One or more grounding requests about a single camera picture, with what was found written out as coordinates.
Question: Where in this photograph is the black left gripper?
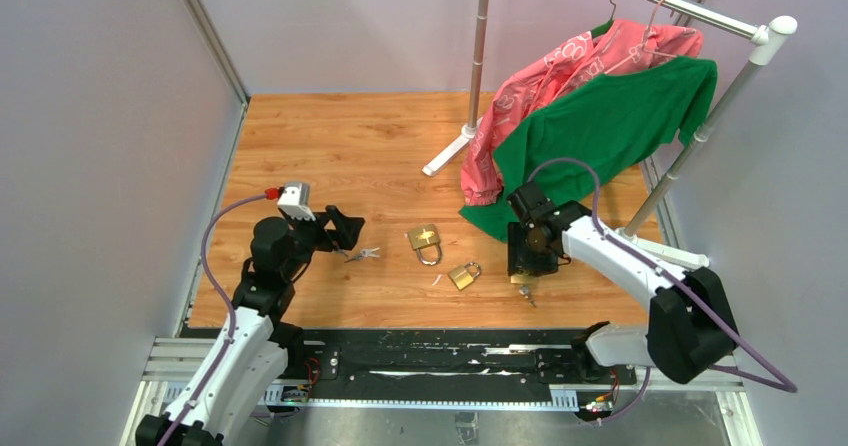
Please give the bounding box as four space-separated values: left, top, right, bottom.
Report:
281 205 364 281

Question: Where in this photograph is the large brass padlock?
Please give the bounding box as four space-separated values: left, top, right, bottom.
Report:
448 262 482 291

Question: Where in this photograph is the small brass padlock with key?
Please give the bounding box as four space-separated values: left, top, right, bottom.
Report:
510 272 539 307

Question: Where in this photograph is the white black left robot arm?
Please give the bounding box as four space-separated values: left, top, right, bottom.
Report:
134 205 365 445

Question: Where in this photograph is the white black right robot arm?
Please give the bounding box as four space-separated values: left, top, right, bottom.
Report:
507 182 738 384

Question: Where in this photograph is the small loose key bunch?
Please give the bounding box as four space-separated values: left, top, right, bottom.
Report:
345 247 380 263

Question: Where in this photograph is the green t-shirt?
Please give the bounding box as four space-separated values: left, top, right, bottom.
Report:
459 56 718 241

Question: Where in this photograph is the pink printed shirt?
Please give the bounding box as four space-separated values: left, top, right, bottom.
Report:
461 19 704 206

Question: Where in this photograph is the metal clothes rack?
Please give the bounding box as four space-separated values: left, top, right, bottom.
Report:
423 0 797 240

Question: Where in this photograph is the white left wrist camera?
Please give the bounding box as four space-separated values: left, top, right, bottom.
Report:
277 182 316 221

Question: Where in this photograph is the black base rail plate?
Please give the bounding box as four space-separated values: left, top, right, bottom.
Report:
275 328 639 405

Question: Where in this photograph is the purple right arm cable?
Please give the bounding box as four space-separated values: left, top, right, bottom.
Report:
525 158 799 395

